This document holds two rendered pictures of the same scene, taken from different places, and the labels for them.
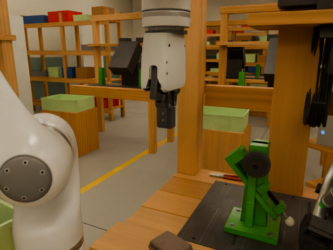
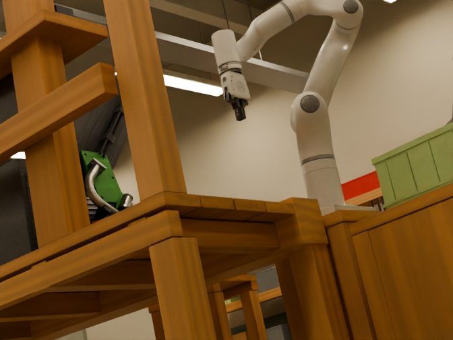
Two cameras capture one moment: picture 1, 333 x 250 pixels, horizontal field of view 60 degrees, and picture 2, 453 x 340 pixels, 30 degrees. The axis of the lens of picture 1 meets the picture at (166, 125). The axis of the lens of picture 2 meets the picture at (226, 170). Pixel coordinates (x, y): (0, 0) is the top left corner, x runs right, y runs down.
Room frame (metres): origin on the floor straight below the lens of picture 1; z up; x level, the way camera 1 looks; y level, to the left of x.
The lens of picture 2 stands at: (3.29, 0.53, 0.31)
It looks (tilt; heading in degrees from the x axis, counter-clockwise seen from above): 16 degrees up; 193
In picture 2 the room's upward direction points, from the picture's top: 12 degrees counter-clockwise
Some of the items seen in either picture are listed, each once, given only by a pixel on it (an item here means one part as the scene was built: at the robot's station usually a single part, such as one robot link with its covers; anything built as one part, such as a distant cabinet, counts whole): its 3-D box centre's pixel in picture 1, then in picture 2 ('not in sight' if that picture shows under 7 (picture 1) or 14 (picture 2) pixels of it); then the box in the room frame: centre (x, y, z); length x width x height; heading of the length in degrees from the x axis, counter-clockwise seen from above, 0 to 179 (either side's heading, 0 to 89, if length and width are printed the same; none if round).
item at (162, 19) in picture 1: (166, 22); (230, 70); (0.53, 0.00, 1.47); 0.09 x 0.08 x 0.03; 155
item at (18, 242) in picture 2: not in sight; (21, 222); (0.76, -0.77, 1.07); 0.30 x 0.18 x 0.34; 65
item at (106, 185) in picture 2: not in sight; (96, 180); (0.66, -0.52, 1.17); 0.13 x 0.12 x 0.20; 65
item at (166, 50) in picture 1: (166, 58); (234, 86); (0.53, 0.00, 1.41); 0.10 x 0.07 x 0.11; 155
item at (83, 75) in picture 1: (70, 64); not in sight; (6.61, 2.15, 1.13); 2.48 x 0.54 x 2.27; 64
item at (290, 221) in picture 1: (285, 215); not in sight; (0.74, -0.34, 0.96); 0.06 x 0.03 x 0.06; 65
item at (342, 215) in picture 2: not in sight; (333, 230); (0.47, 0.21, 0.83); 0.32 x 0.32 x 0.04; 61
